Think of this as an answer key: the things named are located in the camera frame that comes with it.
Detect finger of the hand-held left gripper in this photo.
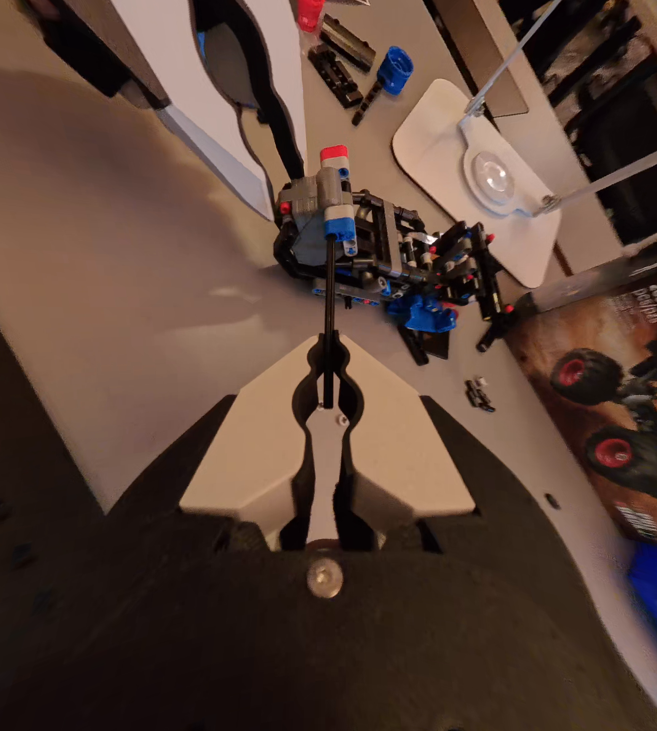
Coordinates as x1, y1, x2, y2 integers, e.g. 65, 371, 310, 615
191, 0, 309, 179
108, 0, 277, 222

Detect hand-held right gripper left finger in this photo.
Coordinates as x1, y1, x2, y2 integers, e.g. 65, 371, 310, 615
180, 334, 326, 550

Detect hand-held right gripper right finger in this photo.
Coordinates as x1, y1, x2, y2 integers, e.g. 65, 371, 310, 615
333, 334, 476, 552

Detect small connector pins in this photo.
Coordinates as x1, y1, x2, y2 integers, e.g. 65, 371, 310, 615
464, 377, 561, 511

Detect brick-built toy truck chassis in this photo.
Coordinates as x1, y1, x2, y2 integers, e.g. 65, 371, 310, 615
273, 144, 516, 353

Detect small red wheel rim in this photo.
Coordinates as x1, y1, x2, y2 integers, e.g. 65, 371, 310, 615
296, 0, 327, 33

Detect black cylinder piece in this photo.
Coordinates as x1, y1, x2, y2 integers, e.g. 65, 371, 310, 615
319, 14, 376, 73

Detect thin black beam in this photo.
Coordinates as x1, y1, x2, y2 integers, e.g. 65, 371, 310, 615
351, 80, 384, 127

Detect blue wheel rim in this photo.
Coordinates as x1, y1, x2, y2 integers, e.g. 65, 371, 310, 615
376, 46, 415, 96

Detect short black beam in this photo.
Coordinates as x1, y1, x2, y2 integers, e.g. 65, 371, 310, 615
397, 326, 430, 367

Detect black square panel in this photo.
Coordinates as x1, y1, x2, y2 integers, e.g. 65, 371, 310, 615
420, 328, 453, 361

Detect toy set box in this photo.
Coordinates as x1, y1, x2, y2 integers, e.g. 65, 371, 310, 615
504, 228, 657, 554

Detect black office chair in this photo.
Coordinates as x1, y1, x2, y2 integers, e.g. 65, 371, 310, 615
563, 74, 657, 242

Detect black frame piece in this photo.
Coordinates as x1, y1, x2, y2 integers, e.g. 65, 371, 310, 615
307, 46, 364, 110

